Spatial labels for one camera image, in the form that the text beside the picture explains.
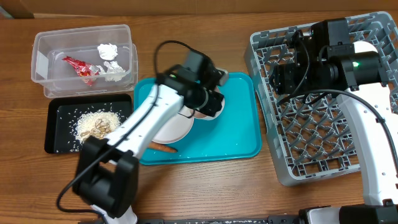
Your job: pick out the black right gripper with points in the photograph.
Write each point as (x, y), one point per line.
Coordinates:
(283, 81)

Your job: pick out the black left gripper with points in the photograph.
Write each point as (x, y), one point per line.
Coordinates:
(214, 104)

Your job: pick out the pink plate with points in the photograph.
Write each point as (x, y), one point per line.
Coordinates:
(176, 128)

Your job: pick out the orange carrot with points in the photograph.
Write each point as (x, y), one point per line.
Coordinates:
(161, 147)

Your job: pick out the white shallow bowl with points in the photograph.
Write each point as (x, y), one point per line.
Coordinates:
(362, 46)

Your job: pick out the white tissue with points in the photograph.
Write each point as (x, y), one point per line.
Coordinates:
(107, 51)

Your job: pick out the red snack wrapper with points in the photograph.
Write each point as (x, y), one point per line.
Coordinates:
(83, 69)

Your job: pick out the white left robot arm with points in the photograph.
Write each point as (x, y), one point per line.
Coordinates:
(107, 171)

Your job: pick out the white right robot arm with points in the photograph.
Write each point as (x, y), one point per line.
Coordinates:
(328, 62)

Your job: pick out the grey dishwasher rack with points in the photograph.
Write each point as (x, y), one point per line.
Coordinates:
(307, 142)

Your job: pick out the clear plastic waste bin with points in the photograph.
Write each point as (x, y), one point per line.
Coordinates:
(60, 79)

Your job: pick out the teal plastic tray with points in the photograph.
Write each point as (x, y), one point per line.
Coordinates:
(234, 134)

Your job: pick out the crumpled white paper in bin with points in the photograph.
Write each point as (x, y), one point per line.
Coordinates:
(114, 71)

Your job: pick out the rice and nut scraps pile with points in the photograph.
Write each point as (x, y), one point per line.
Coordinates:
(97, 124)

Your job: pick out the black tray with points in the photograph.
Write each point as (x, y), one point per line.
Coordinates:
(62, 131)

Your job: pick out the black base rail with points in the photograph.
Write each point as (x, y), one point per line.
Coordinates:
(233, 220)

